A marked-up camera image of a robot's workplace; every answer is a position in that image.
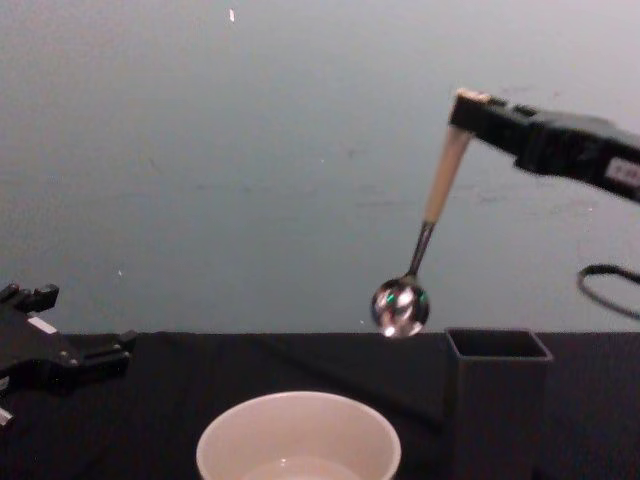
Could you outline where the black table cloth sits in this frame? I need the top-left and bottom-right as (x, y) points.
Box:
(0, 328), (640, 480)

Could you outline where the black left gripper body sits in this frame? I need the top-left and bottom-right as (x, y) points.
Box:
(0, 303), (86, 397)

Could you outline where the white bowl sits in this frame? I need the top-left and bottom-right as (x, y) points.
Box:
(195, 390), (403, 480)

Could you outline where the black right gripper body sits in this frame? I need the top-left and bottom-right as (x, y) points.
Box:
(514, 110), (640, 203)

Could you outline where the thin dark cable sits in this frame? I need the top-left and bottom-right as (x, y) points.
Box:
(576, 263), (640, 322)

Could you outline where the black square container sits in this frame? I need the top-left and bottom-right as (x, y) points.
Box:
(443, 327), (555, 480)

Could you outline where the plain pale wall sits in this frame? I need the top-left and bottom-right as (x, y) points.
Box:
(0, 0), (640, 335)

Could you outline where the steel spoon with cream handle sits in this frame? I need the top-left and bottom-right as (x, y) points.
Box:
(370, 88), (490, 339)

